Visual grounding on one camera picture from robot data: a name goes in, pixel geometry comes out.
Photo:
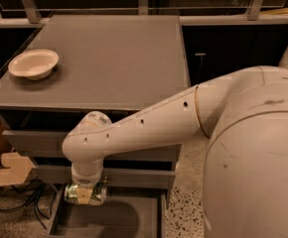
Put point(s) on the grey bottom drawer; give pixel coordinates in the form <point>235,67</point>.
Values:
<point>126,213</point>

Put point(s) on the crushed green can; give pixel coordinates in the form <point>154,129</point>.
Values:
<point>97,198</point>

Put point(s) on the grey drawer cabinet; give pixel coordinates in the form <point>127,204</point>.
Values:
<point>114,64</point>

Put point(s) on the grey middle drawer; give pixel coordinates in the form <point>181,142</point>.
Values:
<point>120,173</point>

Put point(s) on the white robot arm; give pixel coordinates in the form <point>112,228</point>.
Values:
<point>245,116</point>

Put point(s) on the dark low cabinet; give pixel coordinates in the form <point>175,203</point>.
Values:
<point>213,51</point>

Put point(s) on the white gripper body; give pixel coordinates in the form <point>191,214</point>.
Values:
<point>84,179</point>

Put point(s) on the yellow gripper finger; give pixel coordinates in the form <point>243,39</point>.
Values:
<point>83,195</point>

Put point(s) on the grey top drawer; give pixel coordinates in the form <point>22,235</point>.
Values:
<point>39,135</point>

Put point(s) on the grey drawer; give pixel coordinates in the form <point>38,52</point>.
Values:
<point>39,135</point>
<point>120,173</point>
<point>126,213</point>

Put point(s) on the metal railing frame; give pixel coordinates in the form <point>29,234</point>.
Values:
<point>33,13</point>

